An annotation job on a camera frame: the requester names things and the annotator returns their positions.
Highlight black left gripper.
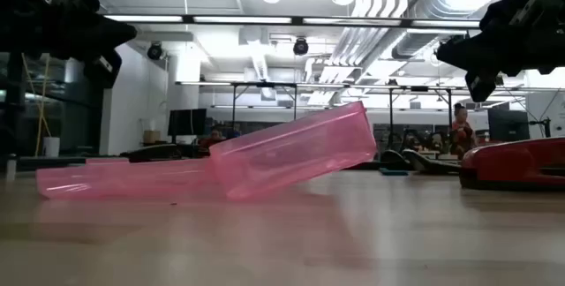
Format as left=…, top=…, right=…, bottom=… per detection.
left=0, top=0, right=137, bottom=88

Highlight pink translucent pencil case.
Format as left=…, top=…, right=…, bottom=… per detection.
left=35, top=100, right=378, bottom=202

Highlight black background table frame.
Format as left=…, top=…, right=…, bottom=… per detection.
left=231, top=81, right=299, bottom=122
left=388, top=86, right=454, bottom=146

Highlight white bottle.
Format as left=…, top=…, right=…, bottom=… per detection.
left=6, top=153, right=18, bottom=181

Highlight black computer monitor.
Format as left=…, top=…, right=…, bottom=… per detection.
left=487, top=108, right=531, bottom=142
left=167, top=108, right=207, bottom=137

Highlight red stapler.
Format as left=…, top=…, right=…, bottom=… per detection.
left=458, top=136, right=565, bottom=191

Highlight white bucket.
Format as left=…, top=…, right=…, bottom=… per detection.
left=42, top=137, right=61, bottom=158

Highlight person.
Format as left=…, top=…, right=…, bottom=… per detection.
left=198, top=127, right=227, bottom=153
left=449, top=102, right=478, bottom=160

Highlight black overhead beam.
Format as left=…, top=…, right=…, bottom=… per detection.
left=101, top=13, right=482, bottom=29

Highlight yellow poles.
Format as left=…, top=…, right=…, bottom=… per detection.
left=21, top=54, right=52, bottom=157

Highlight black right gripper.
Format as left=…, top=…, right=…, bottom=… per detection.
left=436, top=0, right=565, bottom=103

